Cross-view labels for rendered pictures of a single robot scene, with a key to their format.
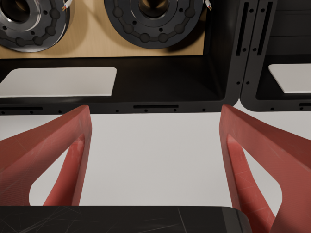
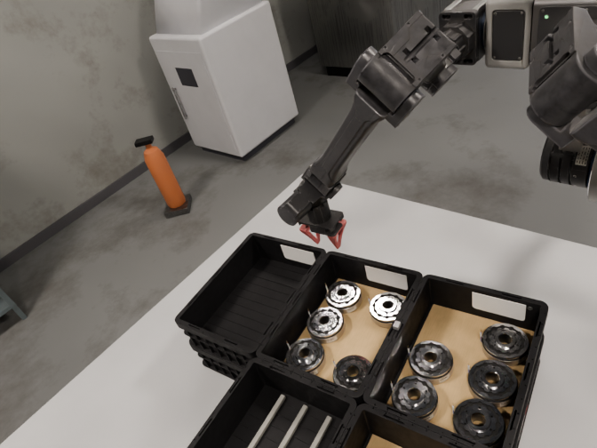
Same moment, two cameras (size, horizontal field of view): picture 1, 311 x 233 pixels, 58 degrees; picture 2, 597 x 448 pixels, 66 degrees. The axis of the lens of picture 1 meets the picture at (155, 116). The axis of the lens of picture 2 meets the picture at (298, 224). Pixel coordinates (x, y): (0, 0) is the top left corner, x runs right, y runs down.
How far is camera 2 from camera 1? 112 cm
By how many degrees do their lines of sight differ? 34
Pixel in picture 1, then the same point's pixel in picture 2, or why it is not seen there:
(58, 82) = (385, 276)
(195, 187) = (388, 221)
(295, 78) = (309, 257)
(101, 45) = (373, 292)
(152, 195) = (418, 221)
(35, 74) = (396, 284)
